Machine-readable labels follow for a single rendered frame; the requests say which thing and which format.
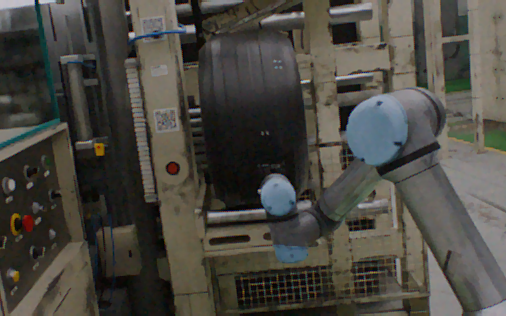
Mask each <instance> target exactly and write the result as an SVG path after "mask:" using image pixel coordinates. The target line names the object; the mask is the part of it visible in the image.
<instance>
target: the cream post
mask: <svg viewBox="0 0 506 316"><path fill-rule="evenodd" d="M129 5H130V11H131V18H132V25H133V31H134V37H136V36H139V35H142V29H141V23H140V19H142V18H150V17H157V16H163V17H164V24H165V30H172V29H178V24H177V17H176V9H175V2H174V0H129ZM166 38H167V40H160V41H153V42H145V43H143V39H140V40H137V41H135V45H136V51H137V58H138V64H139V71H140V78H141V85H142V92H143V98H144V104H145V111H146V118H147V125H148V131H149V136H150V144H151V152H152V158H153V164H154V171H155V185H156V192H157V197H158V203H159V211H160V218H161V225H162V231H163V238H164V245H165V252H166V258H167V264H168V271H169V278H170V285H171V292H172V298H173V304H174V311H175V316H216V309H215V302H214V295H213V288H212V280H211V273H210V265H209V259H208V258H205V257H204V249H203V241H202V239H197V237H196V230H195V223H194V216H193V209H194V205H195V201H196V198H197V195H198V191H199V185H198V178H197V170H196V163H195V156H194V148H193V141H192V133H191V127H190V119H189V104H188V97H187V90H186V83H185V75H184V67H183V60H182V53H181V46H180V38H179V33H172V34H166ZM158 65H166V67H167V74H166V75H157V76H152V69H151V66H158ZM174 107H176V109H177V117H178V124H179V130H174V131H166V132H157V133H156V130H155V117H154V110H157V109H166V108H174ZM172 163H174V164H176V165H177V167H178V169H177V171H176V172H175V173H171V172H169V170H168V166H169V165H170V164H172Z"/></svg>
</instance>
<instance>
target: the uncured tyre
mask: <svg viewBox="0 0 506 316"><path fill-rule="evenodd" d="M238 55H243V56H238ZM230 56H238V57H230ZM223 57H230V58H223ZM219 58H223V59H219ZM273 59H279V60H283V64H284V70H274V69H273V63H272V60H273ZM198 94H199V106H200V117H201V126H202V133H203V140H204V147H205V154H206V160H207V164H208V169H209V174H210V178H211V181H212V185H213V188H214V192H215V195H216V197H217V198H218V199H220V200H221V201H222V202H223V203H224V204H226V205H227V206H228V207H233V208H236V207H245V206H255V205H262V202H261V197H260V194H257V187H260V180H259V172H258V164H259V166H262V164H268V165H273V164H282V163H283V162H285V164H286V172H287V179H288V180H289V182H290V183H291V186H292V188H293V190H294V192H295V196H296V199H297V198H298V197H299V196H300V195H301V194H302V193H303V192H304V191H305V189H306V188H307V185H308V170H309V146H308V131H307V121H306V112H305V104H304V96H303V91H302V85H301V79H300V74H299V70H298V65H297V62H296V59H295V55H294V51H293V48H292V45H291V40H290V39H289V38H288V37H286V36H285V35H284V34H282V33H281V32H279V31H278V30H276V29H270V28H264V29H257V30H249V31H241V32H233V33H225V34H219V35H216V36H214V37H211V38H209V39H208V40H207V42H206V43H205V44H204V45H203V46H202V48H201V49H200V50H199V54H198ZM260 128H270V135H271V136H270V137H261V138H260V137H259V129H260Z"/></svg>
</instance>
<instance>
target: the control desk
mask: <svg viewBox="0 0 506 316"><path fill-rule="evenodd" d="M86 238H87V234H86V229H85V223H84V217H83V211H82V205H81V199H80V194H79V189H78V183H77V177H76V171H75V165H74V160H73V154H72V148H71V142H70V137H69V131H68V126H67V123H65V122H63V123H57V124H54V125H52V126H51V127H49V128H44V129H42V130H40V131H38V132H36V133H33V134H31V135H29V136H27V137H25V138H22V139H20V140H19V141H17V142H15V143H12V144H10V145H8V146H6V147H4V148H1V149H0V316H99V310H98V304H97V298H96V294H95V288H94V282H93V276H92V270H91V264H90V259H89V253H88V248H87V241H85V239H86Z"/></svg>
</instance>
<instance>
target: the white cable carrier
mask: <svg viewBox="0 0 506 316"><path fill-rule="evenodd" d="M137 66H139V65H134V66H126V68H128V69H126V73H130V74H127V78H131V79H128V83H131V84H129V85H128V88H132V89H130V90H129V93H133V94H130V98H132V97H134V98H132V99H131V103H132V104H131V107H132V108H133V109H132V112H133V113H134V114H133V118H135V119H134V123H135V124H134V127H135V131H136V132H137V131H138V132H137V133H136V136H139V137H137V141H139V142H138V143H137V146H140V147H139V148H138V151H140V152H139V156H141V157H140V158H139V159H140V161H141V162H140V165H142V166H141V170H142V175H143V174H144V175H143V176H142V179H144V181H143V184H145V185H144V189H145V194H146V195H145V196H153V195H157V192H156V190H155V189H156V185H155V176H154V175H155V171H153V170H154V166H153V165H154V164H153V158H151V157H152V153H151V148H150V147H151V144H150V139H148V138H149V137H150V136H149V134H147V133H149V131H148V126H147V125H146V124H147V121H146V119H147V118H146V111H143V110H145V106H142V105H145V104H144V101H141V100H144V98H143V96H141V95H143V92H140V91H142V87H140V86H142V85H141V82H139V81H141V78H140V77H139V76H140V73H139V72H138V71H139V67H137ZM133 102H134V103H133ZM134 107H135V108H134ZM135 112H136V113H135ZM136 122H137V123H136Z"/></svg>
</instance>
